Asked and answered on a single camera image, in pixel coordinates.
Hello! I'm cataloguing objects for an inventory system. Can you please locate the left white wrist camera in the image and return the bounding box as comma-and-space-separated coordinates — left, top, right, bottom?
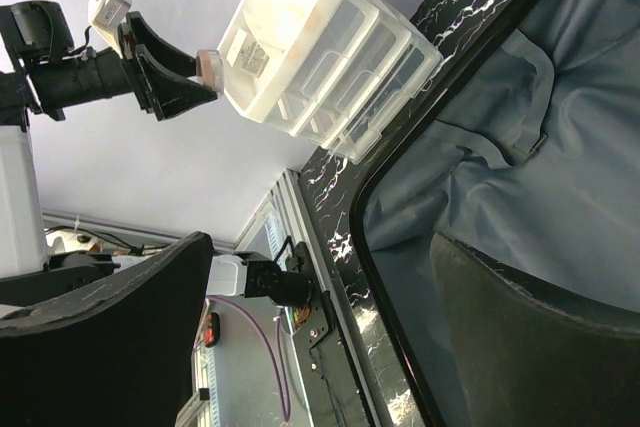
88, 0, 132, 58

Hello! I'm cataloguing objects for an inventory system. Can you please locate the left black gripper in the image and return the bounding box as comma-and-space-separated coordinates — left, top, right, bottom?
95, 11, 218, 121

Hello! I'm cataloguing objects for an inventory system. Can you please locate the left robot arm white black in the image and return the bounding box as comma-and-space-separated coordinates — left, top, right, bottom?
1, 1, 224, 314

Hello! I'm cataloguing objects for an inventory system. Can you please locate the white drawer organizer box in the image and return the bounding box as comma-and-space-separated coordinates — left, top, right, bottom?
218, 0, 443, 163

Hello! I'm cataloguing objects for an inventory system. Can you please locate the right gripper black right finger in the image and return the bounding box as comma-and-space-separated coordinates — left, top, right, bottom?
430, 233, 639, 426

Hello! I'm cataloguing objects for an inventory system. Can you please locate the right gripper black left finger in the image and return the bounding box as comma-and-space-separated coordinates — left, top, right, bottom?
1, 232, 214, 426

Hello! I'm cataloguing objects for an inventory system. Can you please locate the pink round cosmetic item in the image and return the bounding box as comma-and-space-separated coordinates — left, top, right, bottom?
195, 49, 224, 95

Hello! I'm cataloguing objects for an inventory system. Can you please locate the blue cartoon fish suitcase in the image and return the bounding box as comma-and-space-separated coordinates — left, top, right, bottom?
362, 0, 639, 426

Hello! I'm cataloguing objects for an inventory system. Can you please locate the black marbled table mat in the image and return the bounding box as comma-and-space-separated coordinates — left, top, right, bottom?
299, 0, 538, 426

